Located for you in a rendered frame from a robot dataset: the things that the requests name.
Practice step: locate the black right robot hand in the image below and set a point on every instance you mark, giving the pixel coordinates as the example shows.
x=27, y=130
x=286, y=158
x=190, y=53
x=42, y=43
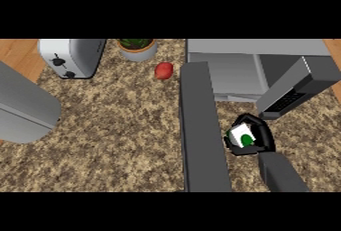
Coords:
x=265, y=139

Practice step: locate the white and green milk carton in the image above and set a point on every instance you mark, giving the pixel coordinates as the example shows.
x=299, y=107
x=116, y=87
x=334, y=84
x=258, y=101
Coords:
x=243, y=135

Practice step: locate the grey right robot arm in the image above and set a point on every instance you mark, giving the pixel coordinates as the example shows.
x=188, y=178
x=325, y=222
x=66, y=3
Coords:
x=281, y=173

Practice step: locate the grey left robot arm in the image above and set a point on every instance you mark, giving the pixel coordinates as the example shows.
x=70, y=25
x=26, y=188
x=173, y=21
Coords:
x=23, y=105

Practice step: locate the silver toaster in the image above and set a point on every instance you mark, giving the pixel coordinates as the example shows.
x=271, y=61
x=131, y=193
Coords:
x=73, y=57

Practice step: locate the potted green plant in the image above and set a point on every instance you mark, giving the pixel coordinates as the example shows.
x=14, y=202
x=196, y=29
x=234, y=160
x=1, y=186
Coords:
x=138, y=48

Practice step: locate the grey microwave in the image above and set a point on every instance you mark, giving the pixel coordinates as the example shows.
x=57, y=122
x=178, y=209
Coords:
x=266, y=72

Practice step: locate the dark grey microwave door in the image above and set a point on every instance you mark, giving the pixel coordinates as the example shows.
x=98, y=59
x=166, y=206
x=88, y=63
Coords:
x=203, y=129

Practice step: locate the red apple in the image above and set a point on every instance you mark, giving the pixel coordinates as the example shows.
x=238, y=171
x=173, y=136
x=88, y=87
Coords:
x=165, y=70

